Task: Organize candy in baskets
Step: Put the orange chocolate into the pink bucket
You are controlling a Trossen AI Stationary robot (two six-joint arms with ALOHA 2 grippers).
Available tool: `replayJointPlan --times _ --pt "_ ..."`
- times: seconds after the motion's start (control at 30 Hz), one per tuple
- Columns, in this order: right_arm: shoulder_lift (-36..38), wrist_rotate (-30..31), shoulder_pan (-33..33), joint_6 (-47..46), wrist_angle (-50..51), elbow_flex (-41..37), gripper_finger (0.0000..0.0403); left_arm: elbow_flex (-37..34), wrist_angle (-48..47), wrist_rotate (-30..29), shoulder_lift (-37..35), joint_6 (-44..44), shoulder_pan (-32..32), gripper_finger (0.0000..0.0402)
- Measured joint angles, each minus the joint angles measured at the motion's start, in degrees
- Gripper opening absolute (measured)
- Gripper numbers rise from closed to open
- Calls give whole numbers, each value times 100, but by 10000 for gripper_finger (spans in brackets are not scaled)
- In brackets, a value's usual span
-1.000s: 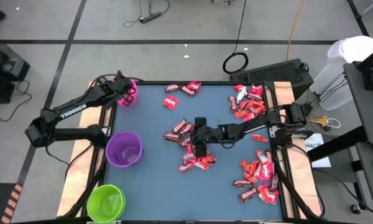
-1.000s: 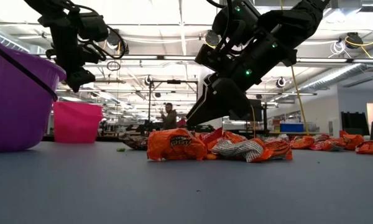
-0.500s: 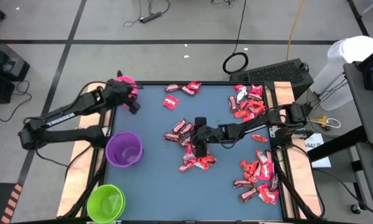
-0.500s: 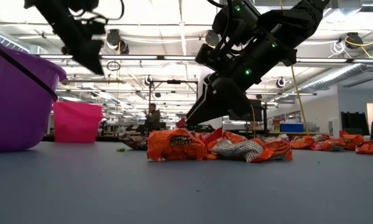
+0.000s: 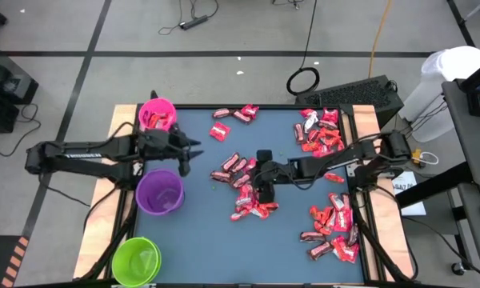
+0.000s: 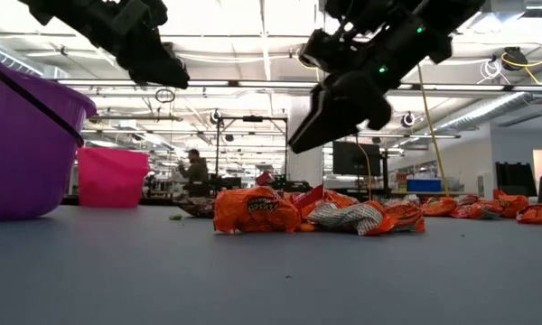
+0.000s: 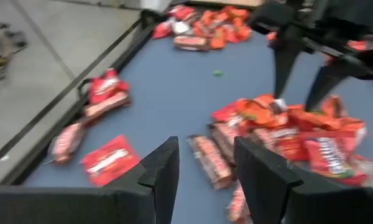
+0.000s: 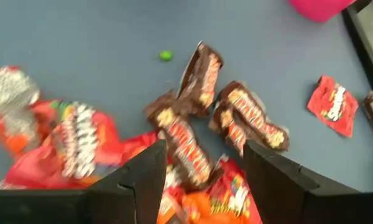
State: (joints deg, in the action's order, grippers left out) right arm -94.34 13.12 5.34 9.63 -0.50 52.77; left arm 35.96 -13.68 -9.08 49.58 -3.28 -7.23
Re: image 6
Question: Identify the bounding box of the black metal frame rig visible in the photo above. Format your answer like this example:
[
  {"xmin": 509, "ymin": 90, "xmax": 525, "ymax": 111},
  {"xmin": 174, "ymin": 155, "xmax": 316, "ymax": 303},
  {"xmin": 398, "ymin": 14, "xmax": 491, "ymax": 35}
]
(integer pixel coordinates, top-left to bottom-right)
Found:
[{"xmin": 214, "ymin": 116, "xmax": 289, "ymax": 181}]

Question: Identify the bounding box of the blue storage bin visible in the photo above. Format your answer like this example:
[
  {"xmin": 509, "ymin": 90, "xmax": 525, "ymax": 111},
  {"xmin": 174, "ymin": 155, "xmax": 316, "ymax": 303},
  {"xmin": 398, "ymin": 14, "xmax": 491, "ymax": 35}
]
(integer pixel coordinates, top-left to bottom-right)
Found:
[{"xmin": 406, "ymin": 178, "xmax": 443, "ymax": 193}]

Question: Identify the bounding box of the red Skittles Gummies pack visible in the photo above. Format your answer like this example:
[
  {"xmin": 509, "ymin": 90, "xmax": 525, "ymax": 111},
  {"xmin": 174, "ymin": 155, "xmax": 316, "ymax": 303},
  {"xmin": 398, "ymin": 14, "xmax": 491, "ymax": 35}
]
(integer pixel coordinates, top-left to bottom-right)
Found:
[{"xmin": 293, "ymin": 183, "xmax": 325, "ymax": 218}]

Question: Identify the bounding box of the brown PayDay candy bar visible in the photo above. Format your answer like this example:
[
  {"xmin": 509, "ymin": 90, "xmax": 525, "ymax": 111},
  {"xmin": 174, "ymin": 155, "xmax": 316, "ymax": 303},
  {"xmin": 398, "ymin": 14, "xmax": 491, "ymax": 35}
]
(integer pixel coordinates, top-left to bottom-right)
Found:
[{"xmin": 175, "ymin": 197, "xmax": 216, "ymax": 219}]

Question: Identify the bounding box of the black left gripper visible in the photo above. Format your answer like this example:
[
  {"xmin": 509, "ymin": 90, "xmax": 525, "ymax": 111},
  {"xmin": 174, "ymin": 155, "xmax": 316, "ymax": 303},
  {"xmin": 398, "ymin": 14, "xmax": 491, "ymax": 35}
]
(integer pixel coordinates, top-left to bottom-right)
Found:
[{"xmin": 71, "ymin": 0, "xmax": 191, "ymax": 89}]

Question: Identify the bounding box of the long ceiling light bar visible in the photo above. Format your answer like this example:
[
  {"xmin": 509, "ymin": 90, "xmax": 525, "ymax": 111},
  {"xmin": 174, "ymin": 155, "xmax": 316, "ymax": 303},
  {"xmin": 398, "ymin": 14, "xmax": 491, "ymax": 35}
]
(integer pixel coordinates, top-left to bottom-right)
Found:
[{"xmin": 56, "ymin": 79, "xmax": 542, "ymax": 92}]

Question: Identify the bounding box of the purple plastic bucket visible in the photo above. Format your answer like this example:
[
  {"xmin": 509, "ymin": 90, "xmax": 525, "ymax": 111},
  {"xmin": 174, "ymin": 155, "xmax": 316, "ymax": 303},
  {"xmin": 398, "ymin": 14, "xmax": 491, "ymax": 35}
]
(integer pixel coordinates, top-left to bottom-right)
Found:
[{"xmin": 0, "ymin": 51, "xmax": 98, "ymax": 222}]

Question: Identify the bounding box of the pink plastic bucket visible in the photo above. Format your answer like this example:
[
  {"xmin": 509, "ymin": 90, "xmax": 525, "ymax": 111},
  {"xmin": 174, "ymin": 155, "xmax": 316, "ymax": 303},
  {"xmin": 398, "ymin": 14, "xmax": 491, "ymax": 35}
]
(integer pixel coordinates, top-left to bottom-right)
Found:
[{"xmin": 76, "ymin": 147, "xmax": 151, "ymax": 209}]

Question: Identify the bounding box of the white building column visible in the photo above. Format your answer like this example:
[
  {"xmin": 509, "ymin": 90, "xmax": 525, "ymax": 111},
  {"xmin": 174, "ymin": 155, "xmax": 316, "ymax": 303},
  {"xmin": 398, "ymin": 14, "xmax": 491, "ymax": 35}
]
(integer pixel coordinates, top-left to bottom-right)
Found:
[{"xmin": 287, "ymin": 94, "xmax": 324, "ymax": 186}]

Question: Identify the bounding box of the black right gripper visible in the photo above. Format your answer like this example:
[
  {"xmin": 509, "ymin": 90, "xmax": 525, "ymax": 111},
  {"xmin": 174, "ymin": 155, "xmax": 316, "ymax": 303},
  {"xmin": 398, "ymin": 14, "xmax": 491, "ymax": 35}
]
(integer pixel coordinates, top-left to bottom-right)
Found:
[{"xmin": 287, "ymin": 0, "xmax": 453, "ymax": 153}]

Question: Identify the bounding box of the black monitor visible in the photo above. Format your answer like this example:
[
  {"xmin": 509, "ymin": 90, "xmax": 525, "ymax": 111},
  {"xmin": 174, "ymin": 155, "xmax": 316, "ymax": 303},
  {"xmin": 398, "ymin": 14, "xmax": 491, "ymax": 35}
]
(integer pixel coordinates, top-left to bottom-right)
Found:
[{"xmin": 332, "ymin": 141, "xmax": 383, "ymax": 177}]

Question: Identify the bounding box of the person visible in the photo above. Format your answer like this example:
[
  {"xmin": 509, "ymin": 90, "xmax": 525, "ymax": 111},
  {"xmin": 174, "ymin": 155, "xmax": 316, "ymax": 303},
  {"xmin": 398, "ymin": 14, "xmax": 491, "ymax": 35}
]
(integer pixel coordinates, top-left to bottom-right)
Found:
[{"xmin": 177, "ymin": 148, "xmax": 210, "ymax": 198}]

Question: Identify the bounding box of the black panel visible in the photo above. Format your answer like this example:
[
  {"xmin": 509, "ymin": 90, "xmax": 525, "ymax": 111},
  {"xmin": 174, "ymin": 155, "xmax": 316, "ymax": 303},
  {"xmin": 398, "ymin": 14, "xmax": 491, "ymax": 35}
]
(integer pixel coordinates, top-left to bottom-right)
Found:
[{"xmin": 495, "ymin": 162, "xmax": 538, "ymax": 198}]

